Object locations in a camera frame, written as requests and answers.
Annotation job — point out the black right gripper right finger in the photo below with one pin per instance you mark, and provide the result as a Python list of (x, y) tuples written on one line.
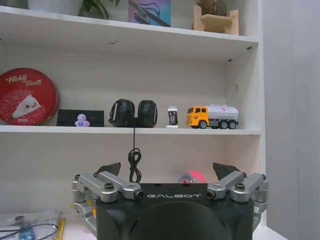
[(235, 180)]

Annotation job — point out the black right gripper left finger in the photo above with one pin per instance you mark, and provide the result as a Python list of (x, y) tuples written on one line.
[(105, 181)]

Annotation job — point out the pink round toy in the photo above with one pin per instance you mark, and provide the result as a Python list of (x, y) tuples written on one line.
[(193, 176)]

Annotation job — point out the small purple bird figurine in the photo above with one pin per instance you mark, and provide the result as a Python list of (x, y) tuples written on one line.
[(81, 120)]

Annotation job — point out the yellow ruler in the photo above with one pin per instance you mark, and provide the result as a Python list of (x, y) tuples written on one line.
[(60, 228)]

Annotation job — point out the black rectangular card box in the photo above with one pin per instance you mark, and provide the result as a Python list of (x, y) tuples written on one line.
[(82, 117)]

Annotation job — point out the yellow toy tanker truck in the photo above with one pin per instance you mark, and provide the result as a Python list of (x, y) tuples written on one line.
[(212, 116)]

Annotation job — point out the black over-ear headphones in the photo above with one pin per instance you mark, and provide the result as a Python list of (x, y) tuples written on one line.
[(133, 113)]

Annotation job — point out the red round cookie tin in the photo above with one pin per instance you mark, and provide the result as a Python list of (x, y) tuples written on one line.
[(27, 96)]

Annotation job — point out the white wooden shelf unit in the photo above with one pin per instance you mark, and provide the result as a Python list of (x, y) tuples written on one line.
[(150, 75)]

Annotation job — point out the wooden stand with moss ball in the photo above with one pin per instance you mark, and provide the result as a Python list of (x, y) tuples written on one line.
[(216, 18)]

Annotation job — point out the green leafy plant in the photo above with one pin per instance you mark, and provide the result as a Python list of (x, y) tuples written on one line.
[(100, 7)]

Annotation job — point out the purple picture card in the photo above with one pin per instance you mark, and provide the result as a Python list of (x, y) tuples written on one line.
[(149, 12)]

